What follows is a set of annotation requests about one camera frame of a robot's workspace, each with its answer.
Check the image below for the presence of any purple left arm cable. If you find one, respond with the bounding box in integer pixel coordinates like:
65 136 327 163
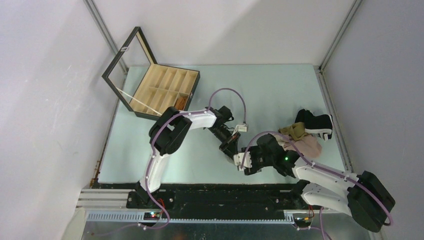
145 87 249 193

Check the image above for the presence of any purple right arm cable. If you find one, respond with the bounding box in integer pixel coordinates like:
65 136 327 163
240 131 395 227

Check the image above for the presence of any right controller board with leds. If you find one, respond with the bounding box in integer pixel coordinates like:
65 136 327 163
294 217 314 228

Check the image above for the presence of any orange-brown underwear with cream waistband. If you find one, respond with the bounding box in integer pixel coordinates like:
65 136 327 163
174 96 188 111

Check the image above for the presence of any cream lid ribbon strap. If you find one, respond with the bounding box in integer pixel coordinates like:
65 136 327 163
115 86 162 115

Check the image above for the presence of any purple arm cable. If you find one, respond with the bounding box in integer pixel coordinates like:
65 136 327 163
145 87 249 193
240 131 395 227

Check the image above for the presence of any pale pink underwear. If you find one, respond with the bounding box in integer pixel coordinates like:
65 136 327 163
274 135 322 159

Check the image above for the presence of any left controller board with leds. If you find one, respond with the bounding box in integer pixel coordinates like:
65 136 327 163
143 211 162 221

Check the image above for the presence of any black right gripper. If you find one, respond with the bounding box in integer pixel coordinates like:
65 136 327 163
241 146 275 176

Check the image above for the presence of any black divided storage box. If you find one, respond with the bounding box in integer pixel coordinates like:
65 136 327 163
102 26 201 120

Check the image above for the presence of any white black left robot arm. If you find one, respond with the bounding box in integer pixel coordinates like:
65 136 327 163
138 106 240 208

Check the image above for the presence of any controller board with leds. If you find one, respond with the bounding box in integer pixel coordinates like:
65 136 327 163
294 217 314 228
143 211 162 221

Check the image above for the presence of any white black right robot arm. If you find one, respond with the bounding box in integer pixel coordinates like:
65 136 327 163
233 131 396 233

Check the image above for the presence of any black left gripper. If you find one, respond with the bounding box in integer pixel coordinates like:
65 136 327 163
207 126 241 161

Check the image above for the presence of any olive green underwear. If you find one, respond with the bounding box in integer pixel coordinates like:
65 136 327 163
278 122 308 141

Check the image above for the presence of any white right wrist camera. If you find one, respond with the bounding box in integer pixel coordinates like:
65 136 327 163
233 152 245 171

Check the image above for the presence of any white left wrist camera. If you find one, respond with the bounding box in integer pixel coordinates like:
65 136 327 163
232 123 249 135

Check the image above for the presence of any grey slotted cable duct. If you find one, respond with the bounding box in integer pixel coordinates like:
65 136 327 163
86 211 295 225

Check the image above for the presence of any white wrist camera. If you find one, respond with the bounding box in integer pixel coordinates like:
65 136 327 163
233 152 245 171
232 123 249 135

